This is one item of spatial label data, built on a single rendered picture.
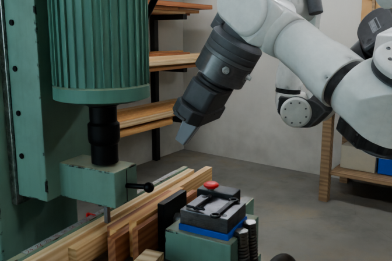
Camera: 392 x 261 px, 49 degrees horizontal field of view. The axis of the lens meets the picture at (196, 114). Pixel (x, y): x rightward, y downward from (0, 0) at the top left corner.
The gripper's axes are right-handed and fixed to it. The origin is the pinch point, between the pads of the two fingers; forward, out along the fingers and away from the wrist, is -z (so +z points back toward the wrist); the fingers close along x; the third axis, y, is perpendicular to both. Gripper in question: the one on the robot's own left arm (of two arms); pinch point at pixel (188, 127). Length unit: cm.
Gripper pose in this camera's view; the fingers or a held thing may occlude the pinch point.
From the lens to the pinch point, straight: 75.5
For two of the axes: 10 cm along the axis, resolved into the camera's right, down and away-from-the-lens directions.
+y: -7.7, -5.7, 2.9
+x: 4.4, -1.6, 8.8
